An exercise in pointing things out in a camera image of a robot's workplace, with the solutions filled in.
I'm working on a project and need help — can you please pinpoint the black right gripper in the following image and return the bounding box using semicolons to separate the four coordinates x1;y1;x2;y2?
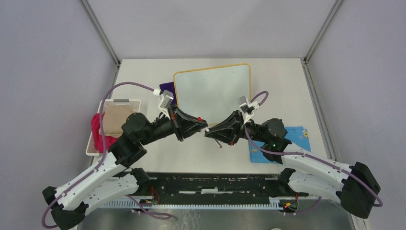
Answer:
205;110;268;146

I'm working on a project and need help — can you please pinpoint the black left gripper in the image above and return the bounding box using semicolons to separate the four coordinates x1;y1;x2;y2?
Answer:
139;103;207;145

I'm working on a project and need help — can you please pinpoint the red whiteboard marker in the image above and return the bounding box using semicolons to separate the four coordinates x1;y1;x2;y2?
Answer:
205;128;222;149

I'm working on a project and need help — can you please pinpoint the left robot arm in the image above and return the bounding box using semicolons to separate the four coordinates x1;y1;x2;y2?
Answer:
43;105;208;230

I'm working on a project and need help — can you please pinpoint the yellow-framed whiteboard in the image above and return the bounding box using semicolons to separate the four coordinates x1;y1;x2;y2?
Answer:
173;63;251;126

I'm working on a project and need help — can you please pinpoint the purple cloth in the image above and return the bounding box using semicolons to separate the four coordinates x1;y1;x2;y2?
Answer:
159;81;177;104

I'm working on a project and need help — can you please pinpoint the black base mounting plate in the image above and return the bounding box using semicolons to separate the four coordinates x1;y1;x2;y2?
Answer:
109;172;309;206

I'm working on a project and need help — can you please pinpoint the blue patterned cloth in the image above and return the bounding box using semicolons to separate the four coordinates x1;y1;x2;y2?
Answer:
248;126;311;164

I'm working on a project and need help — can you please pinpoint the beige cloth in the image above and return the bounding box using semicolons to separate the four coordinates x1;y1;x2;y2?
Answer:
102;105;134;138

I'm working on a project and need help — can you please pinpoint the pink cloth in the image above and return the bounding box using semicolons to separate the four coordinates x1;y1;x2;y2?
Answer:
90;113;117;153

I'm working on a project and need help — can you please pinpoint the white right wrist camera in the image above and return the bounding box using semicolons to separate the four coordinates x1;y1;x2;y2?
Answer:
237;96;260;124

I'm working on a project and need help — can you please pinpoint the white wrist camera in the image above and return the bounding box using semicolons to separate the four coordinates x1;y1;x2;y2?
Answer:
237;96;260;124
158;90;174;117

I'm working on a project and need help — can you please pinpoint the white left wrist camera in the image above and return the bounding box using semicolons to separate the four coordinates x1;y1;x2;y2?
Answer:
158;90;174;117

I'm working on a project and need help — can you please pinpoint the white cable duct rail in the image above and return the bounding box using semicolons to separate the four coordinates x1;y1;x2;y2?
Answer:
100;198;283;210

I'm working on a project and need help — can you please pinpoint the right aluminium frame post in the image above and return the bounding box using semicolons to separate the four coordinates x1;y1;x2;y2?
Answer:
303;0;345;64

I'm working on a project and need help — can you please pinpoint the aluminium frame post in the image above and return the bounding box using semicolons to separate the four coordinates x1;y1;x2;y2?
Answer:
79;0;121;67
303;0;345;64

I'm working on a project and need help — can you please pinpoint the left aluminium frame post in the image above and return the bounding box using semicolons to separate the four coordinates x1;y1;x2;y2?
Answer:
79;0;121;67

